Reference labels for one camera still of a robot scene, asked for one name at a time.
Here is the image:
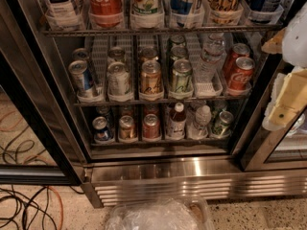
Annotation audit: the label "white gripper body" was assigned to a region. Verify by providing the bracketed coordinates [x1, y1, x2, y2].
[282, 2, 307, 68]

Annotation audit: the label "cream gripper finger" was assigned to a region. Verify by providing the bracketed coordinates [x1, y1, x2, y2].
[262, 68, 307, 131]
[261, 28, 285, 55]

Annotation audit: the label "green white 7up can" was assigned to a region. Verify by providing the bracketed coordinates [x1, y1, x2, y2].
[131, 0, 161, 16]

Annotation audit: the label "red coca-cola can rear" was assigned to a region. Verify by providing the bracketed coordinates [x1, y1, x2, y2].
[223, 43, 250, 77]

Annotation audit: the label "red coca-cola can front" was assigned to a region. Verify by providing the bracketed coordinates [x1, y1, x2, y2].
[227, 57, 255, 90]

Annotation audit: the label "clear water bottle middle shelf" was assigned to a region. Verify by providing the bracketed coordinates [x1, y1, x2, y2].
[196, 33, 225, 83]

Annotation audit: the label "clear water bottle shelf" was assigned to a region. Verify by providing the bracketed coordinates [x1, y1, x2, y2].
[188, 105, 212, 140]
[196, 33, 225, 83]

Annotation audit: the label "green can bottom shelf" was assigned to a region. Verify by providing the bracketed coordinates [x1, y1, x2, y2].
[212, 111, 233, 136]

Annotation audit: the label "clear water bottle bottom shelf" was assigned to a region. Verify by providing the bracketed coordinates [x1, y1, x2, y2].
[188, 105, 212, 140]

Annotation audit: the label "green can middle front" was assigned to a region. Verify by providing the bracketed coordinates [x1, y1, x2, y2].
[171, 59, 192, 93]

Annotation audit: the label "green can middle rear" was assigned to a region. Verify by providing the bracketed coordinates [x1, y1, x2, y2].
[168, 34, 186, 48]

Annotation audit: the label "stainless steel fridge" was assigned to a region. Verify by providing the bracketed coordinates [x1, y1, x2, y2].
[7, 0, 307, 207]

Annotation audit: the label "gold can middle rear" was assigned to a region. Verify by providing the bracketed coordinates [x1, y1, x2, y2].
[140, 47, 158, 62]

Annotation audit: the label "gold can middle front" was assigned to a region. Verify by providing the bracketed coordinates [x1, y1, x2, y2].
[141, 60, 161, 95]

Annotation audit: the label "red can bottom shelf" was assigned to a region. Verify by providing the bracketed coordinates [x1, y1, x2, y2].
[142, 114, 160, 139]

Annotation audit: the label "white silver can rear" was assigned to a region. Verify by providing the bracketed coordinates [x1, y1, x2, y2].
[107, 46, 126, 64]

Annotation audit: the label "white silver can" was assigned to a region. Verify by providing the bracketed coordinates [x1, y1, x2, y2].
[107, 46, 126, 64]
[107, 62, 130, 96]

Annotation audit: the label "white silver can front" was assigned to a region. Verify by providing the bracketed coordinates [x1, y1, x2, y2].
[107, 62, 130, 96]

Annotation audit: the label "gold can bottom shelf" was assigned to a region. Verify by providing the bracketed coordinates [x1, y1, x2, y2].
[119, 115, 136, 140]

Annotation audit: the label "red coca-cola can top shelf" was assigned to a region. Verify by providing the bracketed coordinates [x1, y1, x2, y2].
[89, 0, 122, 28]

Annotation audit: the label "blue pepsi can bottom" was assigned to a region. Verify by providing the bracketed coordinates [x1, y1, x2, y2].
[92, 116, 113, 142]

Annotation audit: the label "blue silver can front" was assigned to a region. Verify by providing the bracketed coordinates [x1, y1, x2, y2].
[68, 60, 98, 98]

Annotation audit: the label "blue silver can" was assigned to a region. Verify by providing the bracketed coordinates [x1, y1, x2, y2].
[72, 48, 90, 60]
[68, 60, 98, 98]

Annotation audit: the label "blue silver can rear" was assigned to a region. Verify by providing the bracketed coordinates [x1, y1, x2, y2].
[72, 48, 90, 60]

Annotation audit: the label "white black can top shelf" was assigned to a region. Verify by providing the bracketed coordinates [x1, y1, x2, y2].
[40, 0, 84, 21]

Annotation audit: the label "open glass fridge door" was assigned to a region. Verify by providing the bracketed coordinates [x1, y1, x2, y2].
[0, 0, 85, 185]

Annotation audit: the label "brown juice bottle white cap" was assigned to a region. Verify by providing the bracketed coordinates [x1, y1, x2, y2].
[167, 103, 186, 140]

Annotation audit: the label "clear plastic bin with bag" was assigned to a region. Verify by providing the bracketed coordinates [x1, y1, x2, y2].
[104, 195, 216, 230]

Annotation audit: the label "tangled floor cables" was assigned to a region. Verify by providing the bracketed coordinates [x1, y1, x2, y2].
[0, 185, 84, 230]

